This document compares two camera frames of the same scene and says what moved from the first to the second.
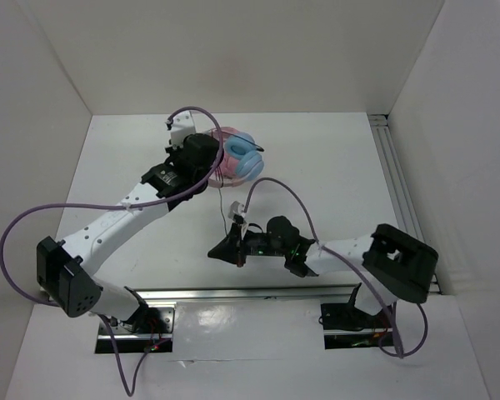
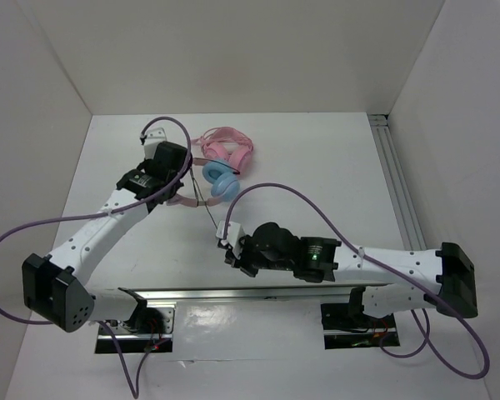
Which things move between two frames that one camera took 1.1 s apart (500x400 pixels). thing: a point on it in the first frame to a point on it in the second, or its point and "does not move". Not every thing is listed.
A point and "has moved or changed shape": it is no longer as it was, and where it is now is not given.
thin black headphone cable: [220, 181] has moved or changed shape
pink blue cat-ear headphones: [242, 162] has moved or changed shape
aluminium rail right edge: [400, 195] does not move
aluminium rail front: [242, 294] does not move
